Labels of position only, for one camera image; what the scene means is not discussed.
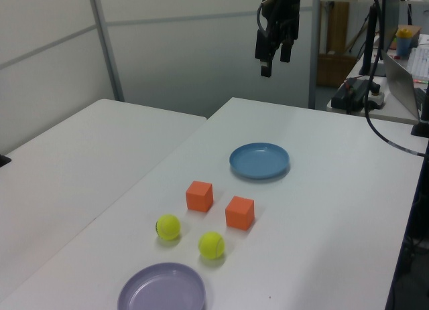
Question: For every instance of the white background desk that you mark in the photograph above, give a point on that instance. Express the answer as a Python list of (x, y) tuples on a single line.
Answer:
[(385, 114)]

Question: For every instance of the brown cardboard panel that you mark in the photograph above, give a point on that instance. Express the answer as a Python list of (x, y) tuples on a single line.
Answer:
[(336, 25)]

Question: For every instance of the blue cup yellow lid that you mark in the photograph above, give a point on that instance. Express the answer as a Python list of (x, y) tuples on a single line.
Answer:
[(403, 43)]

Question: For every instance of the orange foam cube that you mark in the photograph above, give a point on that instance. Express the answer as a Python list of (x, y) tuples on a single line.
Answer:
[(238, 214), (199, 197)]

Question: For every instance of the silver laptop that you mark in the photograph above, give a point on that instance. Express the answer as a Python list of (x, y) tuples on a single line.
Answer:
[(400, 82)]

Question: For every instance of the black monitor stand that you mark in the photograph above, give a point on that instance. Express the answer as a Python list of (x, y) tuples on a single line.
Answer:
[(370, 39)]

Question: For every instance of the black power box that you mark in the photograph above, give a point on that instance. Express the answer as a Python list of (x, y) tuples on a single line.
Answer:
[(348, 95)]

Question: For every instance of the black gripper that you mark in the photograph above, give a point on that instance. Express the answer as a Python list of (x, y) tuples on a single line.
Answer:
[(291, 2)]

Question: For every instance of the yellow tennis ball black print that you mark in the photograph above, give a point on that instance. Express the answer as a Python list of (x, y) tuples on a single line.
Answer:
[(168, 227)]

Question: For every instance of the black monitor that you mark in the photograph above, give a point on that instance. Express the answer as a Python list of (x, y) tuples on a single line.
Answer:
[(390, 18)]

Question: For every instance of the grey metal partition post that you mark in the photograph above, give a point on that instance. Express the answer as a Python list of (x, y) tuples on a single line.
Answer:
[(106, 45), (315, 49)]

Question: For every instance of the plain yellow tennis ball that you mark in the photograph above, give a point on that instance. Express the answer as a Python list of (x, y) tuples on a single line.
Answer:
[(211, 245)]

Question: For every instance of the grey emergency stop button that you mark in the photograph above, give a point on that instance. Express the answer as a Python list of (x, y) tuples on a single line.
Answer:
[(377, 97)]

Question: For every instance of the purple plate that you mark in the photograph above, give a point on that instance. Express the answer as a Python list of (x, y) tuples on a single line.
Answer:
[(161, 290)]

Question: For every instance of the blue plate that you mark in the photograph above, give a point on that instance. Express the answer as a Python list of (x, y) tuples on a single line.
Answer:
[(259, 161)]

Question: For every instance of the brown cardboard box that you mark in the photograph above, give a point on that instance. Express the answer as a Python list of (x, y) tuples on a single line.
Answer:
[(335, 70)]

